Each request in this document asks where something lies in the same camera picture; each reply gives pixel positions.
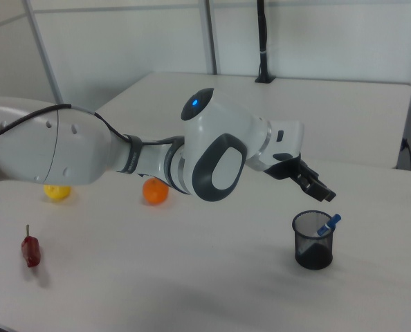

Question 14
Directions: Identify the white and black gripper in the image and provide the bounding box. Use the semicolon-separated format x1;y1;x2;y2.
259;119;338;203

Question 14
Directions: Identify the blue and white marker pen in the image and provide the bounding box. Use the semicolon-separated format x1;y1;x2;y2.
316;213;343;237

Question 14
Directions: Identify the black mesh pen cup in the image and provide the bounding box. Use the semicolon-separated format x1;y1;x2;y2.
291;210;335;270

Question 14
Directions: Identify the white adjacent table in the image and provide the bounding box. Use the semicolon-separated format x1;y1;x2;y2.
94;71;411;170

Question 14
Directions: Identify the orange mandarin fruit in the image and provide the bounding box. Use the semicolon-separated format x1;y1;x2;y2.
142;178;170;207

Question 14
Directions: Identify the red chili pepper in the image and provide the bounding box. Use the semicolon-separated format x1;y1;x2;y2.
21;224;42;269

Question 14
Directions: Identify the black camera pole with base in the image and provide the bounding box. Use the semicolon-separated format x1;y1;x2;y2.
253;0;276;84

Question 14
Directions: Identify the grey partition post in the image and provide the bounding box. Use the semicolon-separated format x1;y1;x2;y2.
197;0;217;75
25;0;64;104

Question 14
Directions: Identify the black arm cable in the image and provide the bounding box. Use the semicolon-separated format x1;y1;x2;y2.
0;103;185;147

